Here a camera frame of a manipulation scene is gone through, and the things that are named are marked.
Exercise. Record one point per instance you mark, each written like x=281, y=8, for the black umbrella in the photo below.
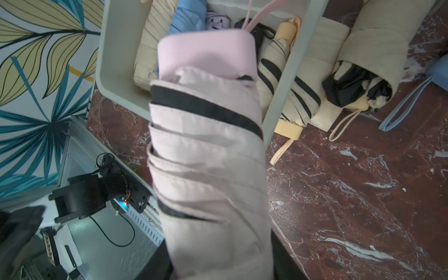
x=261, y=32

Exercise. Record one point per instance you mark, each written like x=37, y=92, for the beige umbrella by box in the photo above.
x=371, y=62

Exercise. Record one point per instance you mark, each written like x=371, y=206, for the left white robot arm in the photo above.
x=86, y=195

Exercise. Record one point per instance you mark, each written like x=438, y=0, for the beige plastic storage box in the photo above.
x=121, y=32

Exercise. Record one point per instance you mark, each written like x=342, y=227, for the blue umbrella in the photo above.
x=436, y=74
x=189, y=17

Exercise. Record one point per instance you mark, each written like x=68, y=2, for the pink umbrella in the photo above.
x=207, y=154

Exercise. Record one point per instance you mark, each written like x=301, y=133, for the tan umbrella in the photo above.
x=155, y=28

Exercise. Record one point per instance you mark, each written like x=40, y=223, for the lavender umbrella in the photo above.
x=217, y=21

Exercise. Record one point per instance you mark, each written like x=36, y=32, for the blue folded umbrella back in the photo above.
x=436, y=74

